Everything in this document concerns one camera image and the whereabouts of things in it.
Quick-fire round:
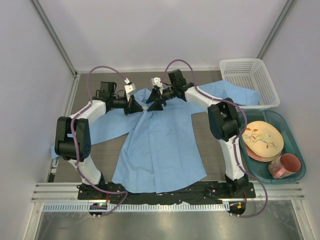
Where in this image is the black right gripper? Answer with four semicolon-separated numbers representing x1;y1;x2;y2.
145;85;176;112

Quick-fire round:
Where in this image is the light blue button shirt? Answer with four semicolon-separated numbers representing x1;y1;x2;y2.
49;80;262;195

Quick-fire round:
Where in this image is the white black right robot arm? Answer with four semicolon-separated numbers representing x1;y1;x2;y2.
146;69;249;198

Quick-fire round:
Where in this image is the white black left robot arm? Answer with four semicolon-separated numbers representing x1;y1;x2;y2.
54;78;143;200

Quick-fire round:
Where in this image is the white plastic mesh basket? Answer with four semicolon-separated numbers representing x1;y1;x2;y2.
219;58;280;111

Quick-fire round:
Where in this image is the pink plate under cream plate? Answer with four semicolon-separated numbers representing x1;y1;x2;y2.
245;146;275;162

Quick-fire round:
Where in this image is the cream bird pattern plate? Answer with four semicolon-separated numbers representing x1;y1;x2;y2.
242;120;284;158

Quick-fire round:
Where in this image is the teal plastic tray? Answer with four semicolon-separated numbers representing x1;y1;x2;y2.
239;110;306;184

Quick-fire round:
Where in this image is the pink ceramic mug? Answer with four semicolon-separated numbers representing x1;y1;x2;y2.
268;153;302;179

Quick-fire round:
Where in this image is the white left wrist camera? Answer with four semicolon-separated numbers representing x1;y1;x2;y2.
124;78;137;102

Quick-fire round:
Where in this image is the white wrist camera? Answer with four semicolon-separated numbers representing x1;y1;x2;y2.
151;77;163;95
124;78;137;102

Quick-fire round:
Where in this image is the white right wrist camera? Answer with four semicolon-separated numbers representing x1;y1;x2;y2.
151;77;163;95

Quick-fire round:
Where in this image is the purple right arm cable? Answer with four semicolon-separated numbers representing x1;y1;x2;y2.
161;59;270;220

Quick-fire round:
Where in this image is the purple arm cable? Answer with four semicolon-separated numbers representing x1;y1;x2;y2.
161;59;270;220
70;65;130;218

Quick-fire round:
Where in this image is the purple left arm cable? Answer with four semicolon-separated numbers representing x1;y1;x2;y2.
70;65;130;218

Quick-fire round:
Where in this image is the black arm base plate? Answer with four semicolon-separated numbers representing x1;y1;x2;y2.
76;181;256;205

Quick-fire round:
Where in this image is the white slotted cable duct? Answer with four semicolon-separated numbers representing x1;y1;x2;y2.
42;202;230;213

